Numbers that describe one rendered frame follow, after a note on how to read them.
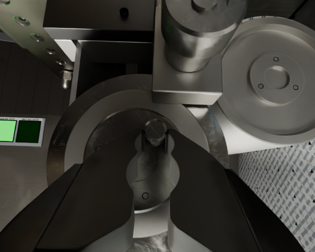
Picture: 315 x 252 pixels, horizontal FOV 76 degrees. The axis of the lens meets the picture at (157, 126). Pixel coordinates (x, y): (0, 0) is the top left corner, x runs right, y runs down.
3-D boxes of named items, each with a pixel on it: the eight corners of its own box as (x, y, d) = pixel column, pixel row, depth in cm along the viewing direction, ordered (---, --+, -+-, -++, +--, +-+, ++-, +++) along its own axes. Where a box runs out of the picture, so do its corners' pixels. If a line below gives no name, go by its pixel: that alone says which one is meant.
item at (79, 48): (94, -65, 21) (74, 104, 18) (127, 55, 44) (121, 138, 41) (90, -65, 21) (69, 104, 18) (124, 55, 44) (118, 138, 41)
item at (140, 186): (60, 159, 14) (134, 87, 15) (71, 160, 16) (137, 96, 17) (135, 239, 13) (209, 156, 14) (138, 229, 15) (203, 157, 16)
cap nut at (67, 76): (71, 70, 51) (69, 87, 50) (76, 77, 54) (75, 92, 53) (56, 70, 51) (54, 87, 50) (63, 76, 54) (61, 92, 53)
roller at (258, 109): (338, 18, 19) (357, 148, 16) (234, 102, 44) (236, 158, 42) (208, 14, 19) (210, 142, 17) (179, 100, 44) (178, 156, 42)
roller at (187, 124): (209, 91, 17) (212, 241, 15) (177, 135, 42) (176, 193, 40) (71, 86, 17) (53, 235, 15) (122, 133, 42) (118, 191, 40)
